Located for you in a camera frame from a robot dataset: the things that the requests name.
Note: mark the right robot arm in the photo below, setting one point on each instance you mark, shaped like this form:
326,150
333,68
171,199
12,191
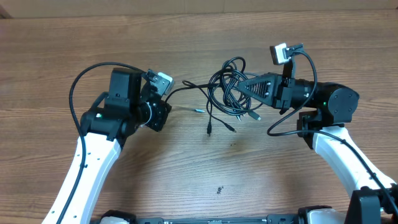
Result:
324,110

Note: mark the small black debris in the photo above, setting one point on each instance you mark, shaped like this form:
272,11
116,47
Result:
219,190

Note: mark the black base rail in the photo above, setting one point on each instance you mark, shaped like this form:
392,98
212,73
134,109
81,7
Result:
214,220

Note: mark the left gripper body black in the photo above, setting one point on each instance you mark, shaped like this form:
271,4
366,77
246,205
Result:
155,117

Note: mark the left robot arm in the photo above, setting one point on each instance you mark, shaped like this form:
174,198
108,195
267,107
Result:
134,99

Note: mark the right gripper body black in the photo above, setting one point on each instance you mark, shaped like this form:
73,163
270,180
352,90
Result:
282,94

